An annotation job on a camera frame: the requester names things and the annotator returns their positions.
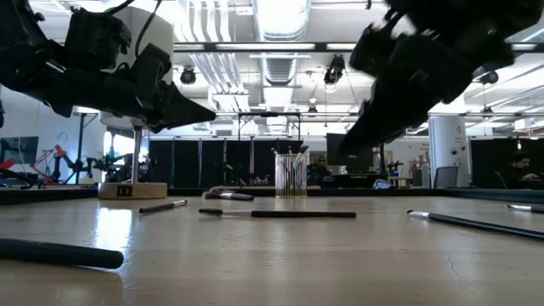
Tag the black spoolie brush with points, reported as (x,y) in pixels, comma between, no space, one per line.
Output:
(297,214)

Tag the black ceiling spotlight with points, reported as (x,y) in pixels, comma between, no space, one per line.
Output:
(335,70)
(188,75)
(489,76)

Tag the black monitor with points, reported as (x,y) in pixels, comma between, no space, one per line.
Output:
(361,163)

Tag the white shade wooden base lamp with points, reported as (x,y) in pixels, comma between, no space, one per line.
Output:
(132,191)

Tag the clear brush holder cup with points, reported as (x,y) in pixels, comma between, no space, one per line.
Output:
(278,191)

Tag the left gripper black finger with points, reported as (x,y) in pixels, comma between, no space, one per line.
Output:
(178,117)
(153,72)

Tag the blue white bag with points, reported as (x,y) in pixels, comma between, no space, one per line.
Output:
(382,184)

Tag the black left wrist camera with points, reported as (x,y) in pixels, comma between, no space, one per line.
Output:
(95,38)

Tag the black partition panels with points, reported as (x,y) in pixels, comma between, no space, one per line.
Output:
(187,163)
(484,161)

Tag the white column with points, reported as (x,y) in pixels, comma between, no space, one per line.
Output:
(448,140)

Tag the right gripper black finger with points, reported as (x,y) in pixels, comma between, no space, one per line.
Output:
(370,49)
(399,115)

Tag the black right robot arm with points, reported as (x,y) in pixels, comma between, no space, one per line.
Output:
(467,17)

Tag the black silver-ferrule makeup brush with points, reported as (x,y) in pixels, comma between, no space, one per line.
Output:
(59,253)

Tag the black gantry frame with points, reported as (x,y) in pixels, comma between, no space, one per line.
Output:
(268,114)

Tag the dark wall screen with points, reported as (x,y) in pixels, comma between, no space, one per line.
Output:
(19,149)

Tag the silver ventilation duct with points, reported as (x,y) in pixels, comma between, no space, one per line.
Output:
(280,64)

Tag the makeup brush with black head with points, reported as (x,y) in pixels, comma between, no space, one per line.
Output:
(234,196)

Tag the thick white-ferrule makeup brush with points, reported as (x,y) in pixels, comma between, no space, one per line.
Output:
(303,149)

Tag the person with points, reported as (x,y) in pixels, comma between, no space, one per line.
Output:
(518,170)
(319,170)

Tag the grey office chair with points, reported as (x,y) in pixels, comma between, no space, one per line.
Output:
(446,176)

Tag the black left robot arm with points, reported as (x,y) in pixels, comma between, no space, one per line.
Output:
(17,25)

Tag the red robot arm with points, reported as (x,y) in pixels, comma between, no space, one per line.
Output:
(59,151)

